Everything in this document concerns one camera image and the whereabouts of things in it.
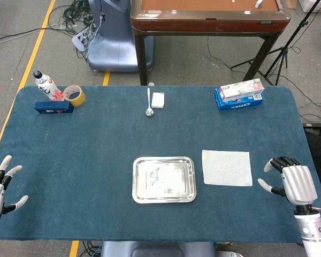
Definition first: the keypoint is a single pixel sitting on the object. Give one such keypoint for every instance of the dark blue long box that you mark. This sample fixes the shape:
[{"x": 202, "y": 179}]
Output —
[{"x": 53, "y": 107}]

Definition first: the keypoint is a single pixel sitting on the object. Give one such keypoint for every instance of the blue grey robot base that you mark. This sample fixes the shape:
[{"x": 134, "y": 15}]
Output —
[{"x": 115, "y": 48}]

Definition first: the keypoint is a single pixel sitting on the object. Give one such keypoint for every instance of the blue Oreo box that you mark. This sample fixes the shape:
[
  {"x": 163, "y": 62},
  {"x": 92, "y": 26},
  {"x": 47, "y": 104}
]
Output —
[{"x": 238, "y": 105}]

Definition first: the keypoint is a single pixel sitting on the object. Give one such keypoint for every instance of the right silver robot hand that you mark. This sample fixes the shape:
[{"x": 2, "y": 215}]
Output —
[{"x": 299, "y": 184}]

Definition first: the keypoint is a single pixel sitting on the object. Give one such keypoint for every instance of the brown mahjong table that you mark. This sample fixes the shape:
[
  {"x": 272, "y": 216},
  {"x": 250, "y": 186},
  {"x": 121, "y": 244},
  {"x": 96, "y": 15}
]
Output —
[{"x": 203, "y": 24}]

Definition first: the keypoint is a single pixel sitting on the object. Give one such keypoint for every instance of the yellow tape roll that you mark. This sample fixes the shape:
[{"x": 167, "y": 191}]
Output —
[{"x": 80, "y": 100}]

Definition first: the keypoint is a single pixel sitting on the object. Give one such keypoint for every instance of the grey blue robot torso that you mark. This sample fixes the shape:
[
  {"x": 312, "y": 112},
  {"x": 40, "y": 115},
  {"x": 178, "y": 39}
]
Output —
[{"x": 149, "y": 249}]

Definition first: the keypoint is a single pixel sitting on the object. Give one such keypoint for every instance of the single white blue mahjong tile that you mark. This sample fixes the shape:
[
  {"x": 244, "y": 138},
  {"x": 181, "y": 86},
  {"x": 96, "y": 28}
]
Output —
[{"x": 259, "y": 3}]

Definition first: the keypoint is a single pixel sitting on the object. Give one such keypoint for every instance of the cardboard box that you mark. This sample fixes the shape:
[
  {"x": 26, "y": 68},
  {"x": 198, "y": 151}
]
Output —
[{"x": 290, "y": 3}]

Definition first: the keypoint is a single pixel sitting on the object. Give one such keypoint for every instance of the pink floral toothpaste box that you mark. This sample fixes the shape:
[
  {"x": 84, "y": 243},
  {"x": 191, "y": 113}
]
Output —
[{"x": 242, "y": 88}]

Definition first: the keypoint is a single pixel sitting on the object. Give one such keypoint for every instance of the white red drink bottle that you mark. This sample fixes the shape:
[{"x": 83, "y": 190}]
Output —
[{"x": 46, "y": 85}]

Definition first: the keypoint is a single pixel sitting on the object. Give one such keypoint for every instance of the white power strip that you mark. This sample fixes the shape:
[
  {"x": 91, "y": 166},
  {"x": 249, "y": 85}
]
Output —
[{"x": 79, "y": 40}]

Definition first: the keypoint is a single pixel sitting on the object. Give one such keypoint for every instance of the blue table cloth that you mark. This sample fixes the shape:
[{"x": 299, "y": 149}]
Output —
[{"x": 96, "y": 147}]

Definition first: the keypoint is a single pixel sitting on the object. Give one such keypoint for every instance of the stainless steel tray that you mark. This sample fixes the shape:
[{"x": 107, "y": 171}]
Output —
[{"x": 163, "y": 179}]

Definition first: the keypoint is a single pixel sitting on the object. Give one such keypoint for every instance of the small white box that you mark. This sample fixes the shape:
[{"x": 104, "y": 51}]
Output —
[{"x": 158, "y": 100}]

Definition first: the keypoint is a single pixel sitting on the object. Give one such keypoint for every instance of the white paper napkin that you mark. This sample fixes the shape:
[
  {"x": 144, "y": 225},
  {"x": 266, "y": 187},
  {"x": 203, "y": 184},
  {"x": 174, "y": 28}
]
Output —
[{"x": 227, "y": 168}]

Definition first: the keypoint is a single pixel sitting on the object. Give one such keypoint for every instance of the metal spoon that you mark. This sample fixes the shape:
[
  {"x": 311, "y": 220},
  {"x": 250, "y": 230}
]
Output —
[{"x": 148, "y": 99}]

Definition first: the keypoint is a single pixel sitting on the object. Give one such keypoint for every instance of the black tripod stand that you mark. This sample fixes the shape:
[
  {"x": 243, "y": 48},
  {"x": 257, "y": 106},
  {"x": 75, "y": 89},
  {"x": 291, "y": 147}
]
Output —
[{"x": 284, "y": 53}]

